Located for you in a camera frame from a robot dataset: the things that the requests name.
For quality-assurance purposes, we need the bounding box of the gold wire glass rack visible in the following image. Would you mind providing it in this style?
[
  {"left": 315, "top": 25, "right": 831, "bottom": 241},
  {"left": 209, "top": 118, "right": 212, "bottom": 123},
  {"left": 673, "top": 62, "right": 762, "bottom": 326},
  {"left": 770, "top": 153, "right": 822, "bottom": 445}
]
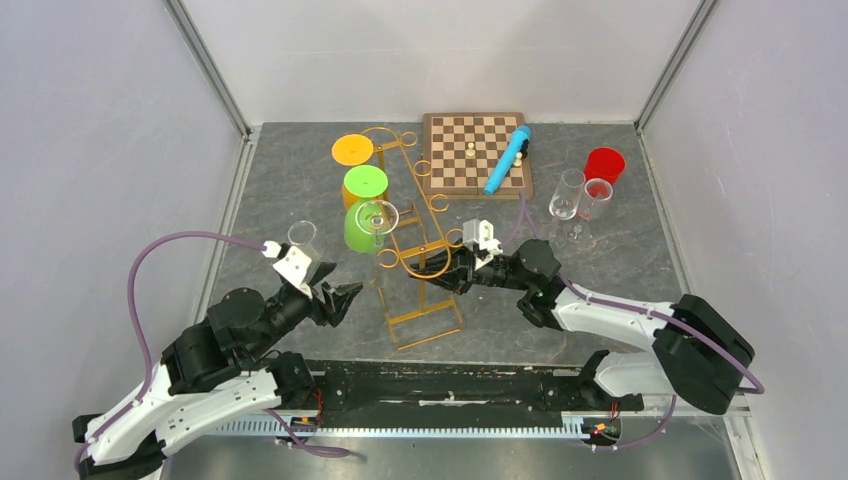
[{"left": 362, "top": 126, "right": 465, "bottom": 351}]

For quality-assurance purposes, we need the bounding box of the wooden chessboard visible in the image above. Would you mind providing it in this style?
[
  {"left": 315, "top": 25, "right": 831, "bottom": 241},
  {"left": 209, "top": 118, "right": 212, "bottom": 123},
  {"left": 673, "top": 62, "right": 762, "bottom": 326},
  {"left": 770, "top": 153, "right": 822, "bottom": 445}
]
[{"left": 422, "top": 112, "right": 535, "bottom": 200}]

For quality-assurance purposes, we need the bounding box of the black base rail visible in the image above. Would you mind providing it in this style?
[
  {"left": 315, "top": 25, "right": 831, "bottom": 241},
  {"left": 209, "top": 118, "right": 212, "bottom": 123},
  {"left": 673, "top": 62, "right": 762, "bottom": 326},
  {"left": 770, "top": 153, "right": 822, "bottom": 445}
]
[{"left": 228, "top": 357, "right": 644, "bottom": 432}]

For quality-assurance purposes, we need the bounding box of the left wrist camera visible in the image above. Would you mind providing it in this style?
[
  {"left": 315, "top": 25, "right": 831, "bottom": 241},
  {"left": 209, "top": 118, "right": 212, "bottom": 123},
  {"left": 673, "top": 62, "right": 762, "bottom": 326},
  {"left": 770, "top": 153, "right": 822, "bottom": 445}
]
[{"left": 272, "top": 243, "right": 336, "bottom": 299}]

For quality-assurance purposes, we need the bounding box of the green plastic wine glass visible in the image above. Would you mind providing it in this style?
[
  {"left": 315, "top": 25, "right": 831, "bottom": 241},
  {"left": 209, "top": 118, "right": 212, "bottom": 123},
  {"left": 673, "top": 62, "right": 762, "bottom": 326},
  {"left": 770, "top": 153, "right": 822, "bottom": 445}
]
[{"left": 342, "top": 165, "right": 388, "bottom": 253}]

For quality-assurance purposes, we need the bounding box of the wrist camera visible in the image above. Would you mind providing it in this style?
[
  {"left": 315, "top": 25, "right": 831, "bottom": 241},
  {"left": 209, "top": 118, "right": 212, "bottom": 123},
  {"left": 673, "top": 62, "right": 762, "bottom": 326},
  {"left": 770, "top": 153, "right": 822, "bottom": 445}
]
[
  {"left": 272, "top": 243, "right": 336, "bottom": 299},
  {"left": 462, "top": 219, "right": 503, "bottom": 260}
]

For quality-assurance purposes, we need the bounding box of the clear wine glass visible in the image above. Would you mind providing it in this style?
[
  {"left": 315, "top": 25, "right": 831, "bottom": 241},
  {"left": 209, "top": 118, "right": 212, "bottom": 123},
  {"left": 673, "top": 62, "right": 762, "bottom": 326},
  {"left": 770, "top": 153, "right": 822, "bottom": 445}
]
[
  {"left": 287, "top": 220, "right": 327, "bottom": 261},
  {"left": 354, "top": 199, "right": 399, "bottom": 253},
  {"left": 540, "top": 168, "right": 586, "bottom": 248},
  {"left": 566, "top": 178, "right": 614, "bottom": 246}
]

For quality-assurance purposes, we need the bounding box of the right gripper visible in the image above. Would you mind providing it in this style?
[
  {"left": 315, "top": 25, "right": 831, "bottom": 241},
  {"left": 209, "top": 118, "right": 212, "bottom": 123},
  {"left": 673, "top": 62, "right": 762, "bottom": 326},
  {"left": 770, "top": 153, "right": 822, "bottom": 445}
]
[{"left": 410, "top": 238, "right": 532, "bottom": 295}]

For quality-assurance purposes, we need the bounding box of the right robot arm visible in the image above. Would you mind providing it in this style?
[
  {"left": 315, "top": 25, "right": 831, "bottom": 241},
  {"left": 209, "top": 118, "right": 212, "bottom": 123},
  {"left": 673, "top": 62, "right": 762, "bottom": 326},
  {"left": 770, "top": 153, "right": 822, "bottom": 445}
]
[{"left": 410, "top": 239, "right": 755, "bottom": 415}]

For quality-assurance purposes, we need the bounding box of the blue cylinder tube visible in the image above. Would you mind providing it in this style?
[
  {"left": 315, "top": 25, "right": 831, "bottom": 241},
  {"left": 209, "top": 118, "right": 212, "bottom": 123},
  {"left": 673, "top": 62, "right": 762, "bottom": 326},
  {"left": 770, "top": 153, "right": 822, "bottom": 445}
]
[{"left": 482, "top": 125, "right": 532, "bottom": 196}]

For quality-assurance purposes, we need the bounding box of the orange plastic wine glass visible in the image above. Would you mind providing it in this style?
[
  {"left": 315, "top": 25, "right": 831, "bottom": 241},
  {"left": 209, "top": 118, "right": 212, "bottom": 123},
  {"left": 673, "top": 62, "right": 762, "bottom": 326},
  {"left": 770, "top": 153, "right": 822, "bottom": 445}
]
[{"left": 331, "top": 133, "right": 374, "bottom": 210}]

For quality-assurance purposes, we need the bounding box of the red plastic wine glass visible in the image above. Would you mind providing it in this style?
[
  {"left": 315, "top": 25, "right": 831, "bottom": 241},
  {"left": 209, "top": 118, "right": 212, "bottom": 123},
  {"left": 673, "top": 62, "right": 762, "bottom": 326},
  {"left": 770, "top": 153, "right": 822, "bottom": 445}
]
[{"left": 583, "top": 147, "right": 627, "bottom": 185}]

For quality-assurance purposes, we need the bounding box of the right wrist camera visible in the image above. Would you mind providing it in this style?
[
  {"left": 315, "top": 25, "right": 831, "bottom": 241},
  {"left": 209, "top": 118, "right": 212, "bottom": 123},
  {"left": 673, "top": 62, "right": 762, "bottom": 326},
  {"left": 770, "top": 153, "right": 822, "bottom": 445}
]
[{"left": 462, "top": 219, "right": 503, "bottom": 260}]

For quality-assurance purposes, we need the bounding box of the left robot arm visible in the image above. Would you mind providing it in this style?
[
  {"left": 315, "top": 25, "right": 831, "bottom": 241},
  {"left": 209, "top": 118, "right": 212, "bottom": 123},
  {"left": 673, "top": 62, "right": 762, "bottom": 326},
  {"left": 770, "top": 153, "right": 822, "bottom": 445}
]
[{"left": 72, "top": 283, "right": 363, "bottom": 479}]

